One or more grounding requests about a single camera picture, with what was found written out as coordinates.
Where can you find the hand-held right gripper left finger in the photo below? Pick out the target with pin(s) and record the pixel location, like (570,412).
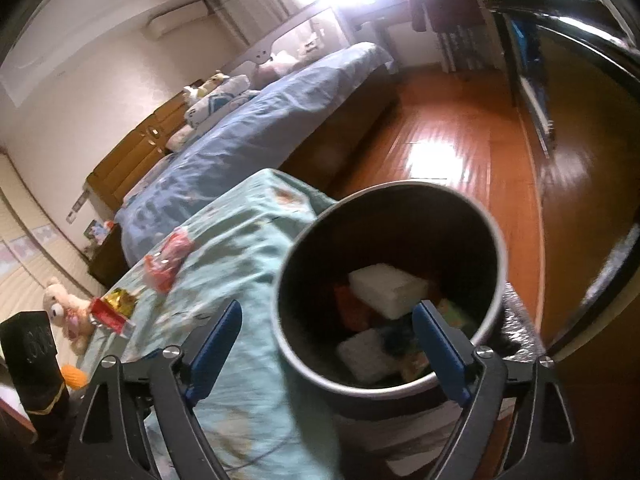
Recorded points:
(215,345)

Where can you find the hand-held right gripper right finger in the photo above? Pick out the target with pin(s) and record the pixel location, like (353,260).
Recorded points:
(440,347)

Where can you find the green drink carton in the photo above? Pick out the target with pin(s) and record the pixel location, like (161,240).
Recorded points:
(455,316)

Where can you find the white foam fruit net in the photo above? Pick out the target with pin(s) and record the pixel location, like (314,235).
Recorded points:
(365,355)

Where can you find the white box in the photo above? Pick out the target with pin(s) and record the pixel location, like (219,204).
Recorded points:
(385,287)

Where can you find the cream teddy bear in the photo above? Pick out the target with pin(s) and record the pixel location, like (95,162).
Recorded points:
(60,305)

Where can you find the red white milk carton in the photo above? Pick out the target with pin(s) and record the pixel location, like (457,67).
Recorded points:
(107,319)

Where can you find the silver crinkled sheet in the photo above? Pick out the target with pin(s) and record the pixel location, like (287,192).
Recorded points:
(522,320)

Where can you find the teal floral tablecloth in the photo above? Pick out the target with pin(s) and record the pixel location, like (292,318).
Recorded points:
(235,260)

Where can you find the red snack packet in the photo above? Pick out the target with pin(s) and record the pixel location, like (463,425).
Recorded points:
(167,260)

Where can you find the yellow green snack packet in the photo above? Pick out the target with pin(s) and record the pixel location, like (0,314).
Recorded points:
(120,300)

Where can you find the dark wooden nightstand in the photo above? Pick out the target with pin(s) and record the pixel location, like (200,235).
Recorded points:
(107,257)

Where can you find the wooden headboard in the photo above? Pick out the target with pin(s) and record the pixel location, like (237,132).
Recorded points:
(135,160)

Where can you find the floral pillow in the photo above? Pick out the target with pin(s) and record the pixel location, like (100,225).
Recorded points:
(180,137)

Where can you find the bed with blue sheet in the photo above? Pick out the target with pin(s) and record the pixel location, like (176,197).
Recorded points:
(260,135)

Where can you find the folded floral quilt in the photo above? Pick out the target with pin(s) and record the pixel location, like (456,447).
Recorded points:
(220,97)

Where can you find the yellow green plush toy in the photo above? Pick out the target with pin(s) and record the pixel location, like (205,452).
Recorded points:
(207,84)

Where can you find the pink pillow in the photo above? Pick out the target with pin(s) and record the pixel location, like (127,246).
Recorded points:
(277,66)

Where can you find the striped radiator cover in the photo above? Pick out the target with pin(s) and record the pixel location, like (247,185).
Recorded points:
(465,49)

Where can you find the grey crib headboard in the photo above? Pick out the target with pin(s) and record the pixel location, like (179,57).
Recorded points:
(280,35)

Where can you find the white air conditioner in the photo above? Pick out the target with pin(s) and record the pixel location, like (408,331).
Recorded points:
(177,20)

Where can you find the grey curtain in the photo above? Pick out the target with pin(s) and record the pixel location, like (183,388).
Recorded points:
(240,10)

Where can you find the black glossy cabinet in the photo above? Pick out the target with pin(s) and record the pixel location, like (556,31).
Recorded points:
(575,20)

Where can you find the wall sockets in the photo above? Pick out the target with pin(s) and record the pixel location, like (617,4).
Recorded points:
(77,207)

